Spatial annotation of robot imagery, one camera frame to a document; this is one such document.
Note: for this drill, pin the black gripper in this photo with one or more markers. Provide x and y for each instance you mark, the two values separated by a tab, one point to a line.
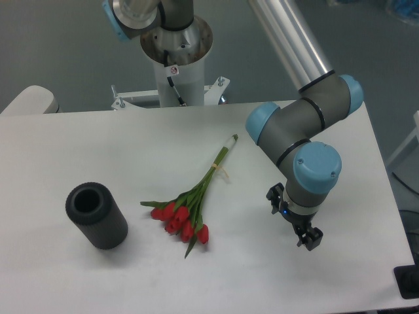
298	216

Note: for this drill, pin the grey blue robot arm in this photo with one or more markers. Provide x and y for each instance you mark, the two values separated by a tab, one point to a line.
177	41

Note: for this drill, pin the red tulip bouquet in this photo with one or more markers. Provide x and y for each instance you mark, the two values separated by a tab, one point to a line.
183	215

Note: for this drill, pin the black device at table edge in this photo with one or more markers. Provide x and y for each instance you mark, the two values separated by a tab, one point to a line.
407	281

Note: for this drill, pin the white furniture at right edge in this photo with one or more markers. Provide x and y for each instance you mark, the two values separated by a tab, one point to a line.
407	146

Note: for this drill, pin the black ribbed cylindrical vase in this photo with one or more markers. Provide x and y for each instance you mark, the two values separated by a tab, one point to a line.
92	208

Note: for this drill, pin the blue plastic bag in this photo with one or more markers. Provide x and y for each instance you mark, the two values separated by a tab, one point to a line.
404	10

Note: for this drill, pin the white chair back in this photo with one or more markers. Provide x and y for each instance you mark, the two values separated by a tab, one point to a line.
33	100

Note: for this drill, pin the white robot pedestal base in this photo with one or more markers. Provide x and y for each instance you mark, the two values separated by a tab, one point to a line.
188	90

